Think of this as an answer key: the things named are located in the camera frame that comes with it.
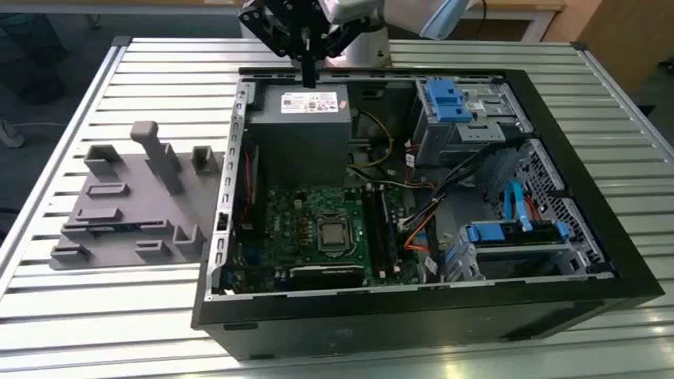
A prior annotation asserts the orange wire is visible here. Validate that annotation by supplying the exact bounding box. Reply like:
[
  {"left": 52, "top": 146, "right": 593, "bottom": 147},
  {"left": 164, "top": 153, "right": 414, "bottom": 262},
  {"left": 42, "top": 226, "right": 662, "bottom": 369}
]
[{"left": 403, "top": 224, "right": 438, "bottom": 252}]

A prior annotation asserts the hard disk in blue carrier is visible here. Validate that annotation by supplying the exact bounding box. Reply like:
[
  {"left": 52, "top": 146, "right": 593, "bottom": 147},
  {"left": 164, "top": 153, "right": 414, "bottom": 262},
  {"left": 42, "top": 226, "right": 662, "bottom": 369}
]
[{"left": 462, "top": 220, "right": 571, "bottom": 246}]

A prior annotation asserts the CPU socket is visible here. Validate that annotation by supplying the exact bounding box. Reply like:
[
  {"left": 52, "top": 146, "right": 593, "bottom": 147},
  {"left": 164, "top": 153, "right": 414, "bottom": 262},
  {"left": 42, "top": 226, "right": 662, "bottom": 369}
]
[{"left": 311, "top": 212, "right": 358, "bottom": 258}]

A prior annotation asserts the gray power supply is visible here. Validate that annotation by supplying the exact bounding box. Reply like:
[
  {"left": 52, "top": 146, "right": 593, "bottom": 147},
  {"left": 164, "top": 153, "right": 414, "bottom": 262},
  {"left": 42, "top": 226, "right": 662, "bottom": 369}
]
[{"left": 246, "top": 83, "right": 353, "bottom": 186}]

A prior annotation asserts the black trash bin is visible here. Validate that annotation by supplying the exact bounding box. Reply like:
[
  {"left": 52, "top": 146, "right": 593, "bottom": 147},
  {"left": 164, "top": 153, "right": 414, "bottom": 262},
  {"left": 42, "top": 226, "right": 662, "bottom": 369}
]
[{"left": 0, "top": 13, "right": 70, "bottom": 106}]

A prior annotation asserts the white furniture foot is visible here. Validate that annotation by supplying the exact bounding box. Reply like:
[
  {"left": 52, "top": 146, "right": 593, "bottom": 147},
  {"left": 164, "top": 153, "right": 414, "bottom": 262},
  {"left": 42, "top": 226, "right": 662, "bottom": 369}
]
[{"left": 0, "top": 118, "right": 26, "bottom": 149}]

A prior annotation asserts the white frame wooden desk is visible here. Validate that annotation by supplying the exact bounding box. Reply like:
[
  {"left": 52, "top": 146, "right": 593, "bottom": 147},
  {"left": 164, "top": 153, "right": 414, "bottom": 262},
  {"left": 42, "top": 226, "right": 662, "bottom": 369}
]
[{"left": 120, "top": 0, "right": 567, "bottom": 43}]

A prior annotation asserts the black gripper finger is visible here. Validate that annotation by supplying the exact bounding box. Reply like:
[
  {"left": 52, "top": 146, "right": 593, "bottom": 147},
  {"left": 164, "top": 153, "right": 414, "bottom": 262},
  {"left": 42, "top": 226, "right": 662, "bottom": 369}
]
[
  {"left": 310, "top": 17, "right": 370, "bottom": 88},
  {"left": 237, "top": 0, "right": 313, "bottom": 88}
]

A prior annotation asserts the gray upper drive cage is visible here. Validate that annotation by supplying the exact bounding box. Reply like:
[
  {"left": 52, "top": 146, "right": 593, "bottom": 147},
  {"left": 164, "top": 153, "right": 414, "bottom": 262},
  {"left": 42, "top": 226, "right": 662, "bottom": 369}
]
[{"left": 413, "top": 77, "right": 534, "bottom": 167}]

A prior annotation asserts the gray lower disk bay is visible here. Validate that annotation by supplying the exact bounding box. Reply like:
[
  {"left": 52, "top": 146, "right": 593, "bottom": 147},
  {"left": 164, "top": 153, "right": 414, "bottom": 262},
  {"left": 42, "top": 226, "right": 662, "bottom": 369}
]
[{"left": 439, "top": 232, "right": 605, "bottom": 283}]

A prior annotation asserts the black graphics card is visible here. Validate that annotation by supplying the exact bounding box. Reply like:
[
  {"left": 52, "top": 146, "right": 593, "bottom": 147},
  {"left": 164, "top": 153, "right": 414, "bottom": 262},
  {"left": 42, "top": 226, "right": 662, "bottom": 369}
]
[{"left": 287, "top": 265, "right": 366, "bottom": 291}]

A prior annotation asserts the gray parts rack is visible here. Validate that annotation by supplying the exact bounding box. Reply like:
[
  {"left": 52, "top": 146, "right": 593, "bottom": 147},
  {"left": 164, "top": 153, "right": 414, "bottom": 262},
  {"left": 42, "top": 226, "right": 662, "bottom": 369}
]
[{"left": 48, "top": 120, "right": 226, "bottom": 272}]

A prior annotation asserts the green motherboard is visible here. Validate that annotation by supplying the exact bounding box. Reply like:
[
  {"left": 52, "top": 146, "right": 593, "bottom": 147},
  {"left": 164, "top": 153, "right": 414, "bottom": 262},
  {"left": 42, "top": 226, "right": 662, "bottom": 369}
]
[{"left": 231, "top": 185, "right": 438, "bottom": 293}]

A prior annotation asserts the black cable bundle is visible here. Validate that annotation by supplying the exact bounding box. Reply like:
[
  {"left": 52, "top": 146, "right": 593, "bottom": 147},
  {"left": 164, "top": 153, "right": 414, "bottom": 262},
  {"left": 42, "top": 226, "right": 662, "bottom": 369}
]
[{"left": 402, "top": 137, "right": 527, "bottom": 230}]

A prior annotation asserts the empty blue disk carrier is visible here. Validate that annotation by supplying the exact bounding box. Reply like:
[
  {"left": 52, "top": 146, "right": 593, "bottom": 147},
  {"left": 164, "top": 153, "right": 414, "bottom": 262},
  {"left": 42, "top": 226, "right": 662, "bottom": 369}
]
[{"left": 427, "top": 78, "right": 473, "bottom": 123}]

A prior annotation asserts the yellow wire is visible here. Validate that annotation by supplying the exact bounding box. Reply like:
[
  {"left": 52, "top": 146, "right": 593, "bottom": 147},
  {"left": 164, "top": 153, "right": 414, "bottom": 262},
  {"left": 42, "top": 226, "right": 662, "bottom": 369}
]
[{"left": 350, "top": 110, "right": 395, "bottom": 169}]

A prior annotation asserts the silver CPU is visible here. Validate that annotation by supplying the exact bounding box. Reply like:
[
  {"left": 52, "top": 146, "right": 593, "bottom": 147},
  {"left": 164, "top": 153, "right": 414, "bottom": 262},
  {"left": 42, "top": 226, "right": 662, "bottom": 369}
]
[{"left": 314, "top": 223, "right": 350, "bottom": 245}]

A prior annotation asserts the black PC case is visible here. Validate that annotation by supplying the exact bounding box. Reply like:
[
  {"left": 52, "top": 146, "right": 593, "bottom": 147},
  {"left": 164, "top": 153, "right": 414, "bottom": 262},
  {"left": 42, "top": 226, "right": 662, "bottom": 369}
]
[{"left": 188, "top": 66, "right": 666, "bottom": 361}]

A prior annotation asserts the black RAM slot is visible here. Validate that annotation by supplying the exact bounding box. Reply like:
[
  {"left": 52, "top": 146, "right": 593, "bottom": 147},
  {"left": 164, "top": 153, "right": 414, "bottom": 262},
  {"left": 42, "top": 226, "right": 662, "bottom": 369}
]
[{"left": 362, "top": 187, "right": 386, "bottom": 278}]

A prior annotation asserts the blue flat wire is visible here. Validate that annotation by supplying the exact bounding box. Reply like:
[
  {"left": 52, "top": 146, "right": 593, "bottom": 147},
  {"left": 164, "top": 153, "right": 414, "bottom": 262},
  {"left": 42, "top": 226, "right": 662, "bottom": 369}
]
[{"left": 503, "top": 181, "right": 534, "bottom": 232}]

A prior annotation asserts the wooden cabinet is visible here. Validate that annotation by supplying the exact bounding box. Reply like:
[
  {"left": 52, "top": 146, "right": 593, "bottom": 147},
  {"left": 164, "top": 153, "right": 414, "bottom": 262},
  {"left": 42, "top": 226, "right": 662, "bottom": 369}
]
[{"left": 545, "top": 0, "right": 674, "bottom": 96}]

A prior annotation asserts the red wire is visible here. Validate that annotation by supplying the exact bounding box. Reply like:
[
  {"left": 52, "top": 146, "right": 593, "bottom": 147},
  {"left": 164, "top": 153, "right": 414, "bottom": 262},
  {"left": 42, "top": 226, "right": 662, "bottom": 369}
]
[{"left": 234, "top": 145, "right": 261, "bottom": 232}]

